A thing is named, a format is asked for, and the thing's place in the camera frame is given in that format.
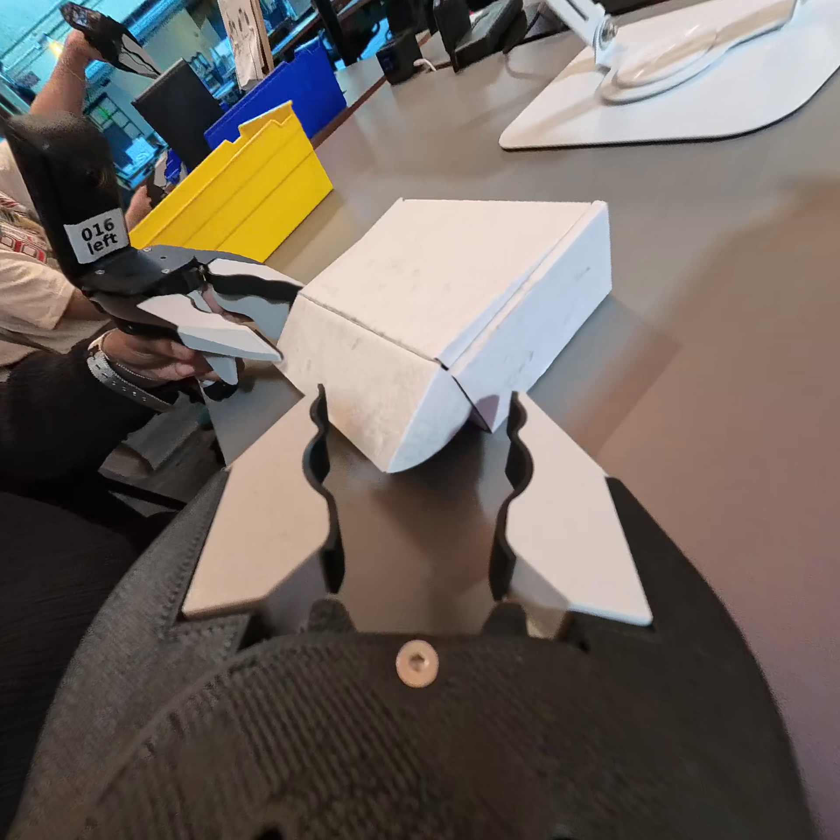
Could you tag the person's left forearm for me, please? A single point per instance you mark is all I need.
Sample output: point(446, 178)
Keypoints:
point(65, 420)

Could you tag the black cube device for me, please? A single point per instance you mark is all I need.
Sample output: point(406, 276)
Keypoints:
point(449, 26)

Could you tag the black cabinet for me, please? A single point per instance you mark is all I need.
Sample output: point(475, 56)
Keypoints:
point(180, 111)

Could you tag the white document stand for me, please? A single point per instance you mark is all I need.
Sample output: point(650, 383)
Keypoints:
point(656, 105)

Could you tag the blue bin with white sticker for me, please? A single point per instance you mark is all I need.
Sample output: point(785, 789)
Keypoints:
point(295, 92)

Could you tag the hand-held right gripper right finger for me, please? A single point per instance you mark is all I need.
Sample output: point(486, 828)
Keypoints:
point(577, 538)

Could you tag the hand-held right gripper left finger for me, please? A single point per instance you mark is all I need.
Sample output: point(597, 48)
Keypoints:
point(262, 531)

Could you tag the white cardboard box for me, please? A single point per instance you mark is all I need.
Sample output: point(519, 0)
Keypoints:
point(446, 295)

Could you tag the person's left hand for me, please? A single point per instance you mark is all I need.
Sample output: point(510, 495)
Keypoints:
point(157, 361)

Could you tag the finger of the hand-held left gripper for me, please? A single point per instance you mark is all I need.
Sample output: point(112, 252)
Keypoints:
point(262, 292)
point(210, 331)

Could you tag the grey desk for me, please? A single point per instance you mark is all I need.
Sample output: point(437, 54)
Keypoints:
point(722, 328)

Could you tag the black battery charger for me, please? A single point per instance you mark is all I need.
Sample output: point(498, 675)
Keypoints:
point(399, 56)

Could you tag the yellow storage bin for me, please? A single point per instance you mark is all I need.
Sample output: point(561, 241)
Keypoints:
point(249, 190)

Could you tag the black power adapter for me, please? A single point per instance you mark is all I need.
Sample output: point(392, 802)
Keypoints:
point(492, 33)

